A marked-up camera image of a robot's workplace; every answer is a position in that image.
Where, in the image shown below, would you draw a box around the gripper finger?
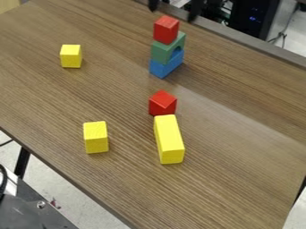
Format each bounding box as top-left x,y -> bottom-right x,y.
148,0 -> 162,13
186,0 -> 205,23

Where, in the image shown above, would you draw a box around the red cube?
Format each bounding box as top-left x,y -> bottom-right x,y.
153,15 -> 181,46
148,89 -> 179,117

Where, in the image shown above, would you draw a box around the yellow cube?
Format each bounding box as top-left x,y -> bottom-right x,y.
58,44 -> 84,70
81,120 -> 110,155

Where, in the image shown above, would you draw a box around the green arch block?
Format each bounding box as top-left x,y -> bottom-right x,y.
149,30 -> 188,66

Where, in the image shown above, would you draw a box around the black computer tower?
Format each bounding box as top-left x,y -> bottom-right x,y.
228,0 -> 283,41

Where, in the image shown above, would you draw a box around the blue block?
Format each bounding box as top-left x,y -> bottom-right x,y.
148,48 -> 186,80

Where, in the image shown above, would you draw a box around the long yellow block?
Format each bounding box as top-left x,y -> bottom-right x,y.
153,114 -> 187,165

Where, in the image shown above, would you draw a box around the grey metal base plate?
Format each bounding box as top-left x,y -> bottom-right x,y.
0,177 -> 80,229

